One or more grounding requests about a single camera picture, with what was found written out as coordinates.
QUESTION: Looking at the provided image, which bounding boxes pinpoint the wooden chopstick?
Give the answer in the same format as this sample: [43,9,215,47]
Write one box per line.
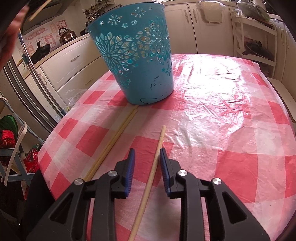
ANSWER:
[128,126,167,241]
[86,107,139,182]
[83,104,139,181]
[29,0,52,21]

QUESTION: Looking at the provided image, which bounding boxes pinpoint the white tiered kitchen cart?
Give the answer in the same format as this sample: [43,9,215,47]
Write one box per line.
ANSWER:
[231,9,278,77]

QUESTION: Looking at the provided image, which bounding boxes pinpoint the right hand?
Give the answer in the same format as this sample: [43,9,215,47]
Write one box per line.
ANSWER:
[1,5,29,70]

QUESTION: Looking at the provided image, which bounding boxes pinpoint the red white checkered tablecloth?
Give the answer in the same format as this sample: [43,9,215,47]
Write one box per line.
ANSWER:
[38,54,295,240]

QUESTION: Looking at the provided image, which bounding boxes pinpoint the teal perforated plastic bin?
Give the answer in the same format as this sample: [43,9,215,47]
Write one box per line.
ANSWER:
[87,2,174,105]

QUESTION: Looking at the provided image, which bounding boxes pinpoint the beige shelf rack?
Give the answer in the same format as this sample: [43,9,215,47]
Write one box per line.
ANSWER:
[1,96,44,186]

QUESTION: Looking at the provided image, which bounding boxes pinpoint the red woven hat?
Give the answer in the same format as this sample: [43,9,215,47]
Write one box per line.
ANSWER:
[0,130,16,149]

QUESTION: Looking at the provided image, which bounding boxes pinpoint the green round item on shelf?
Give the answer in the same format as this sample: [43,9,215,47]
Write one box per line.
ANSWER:
[0,114,19,139]

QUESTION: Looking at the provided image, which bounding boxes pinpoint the copper kettle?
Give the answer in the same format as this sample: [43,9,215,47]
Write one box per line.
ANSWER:
[58,27,77,45]

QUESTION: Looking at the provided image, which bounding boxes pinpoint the black wok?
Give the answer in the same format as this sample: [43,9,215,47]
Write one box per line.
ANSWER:
[30,41,51,64]

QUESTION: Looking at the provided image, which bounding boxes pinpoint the white wooden stool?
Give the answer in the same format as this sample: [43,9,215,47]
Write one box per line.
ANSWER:
[267,77,296,124]

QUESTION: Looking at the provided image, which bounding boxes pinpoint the black pan in cart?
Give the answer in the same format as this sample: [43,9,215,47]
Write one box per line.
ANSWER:
[242,41,274,61]

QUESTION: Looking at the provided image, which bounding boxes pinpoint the hanging white waste bin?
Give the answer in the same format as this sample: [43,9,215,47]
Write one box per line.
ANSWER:
[196,1,226,24]

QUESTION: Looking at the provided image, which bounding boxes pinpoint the black range hood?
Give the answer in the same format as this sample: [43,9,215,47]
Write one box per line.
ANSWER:
[21,0,76,34]

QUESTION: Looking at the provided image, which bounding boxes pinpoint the green bagged vegetables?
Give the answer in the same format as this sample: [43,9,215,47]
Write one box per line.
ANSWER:
[237,0,270,23]

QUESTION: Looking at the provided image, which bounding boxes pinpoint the utensil wall rack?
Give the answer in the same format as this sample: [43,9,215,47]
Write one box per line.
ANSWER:
[80,0,121,20]

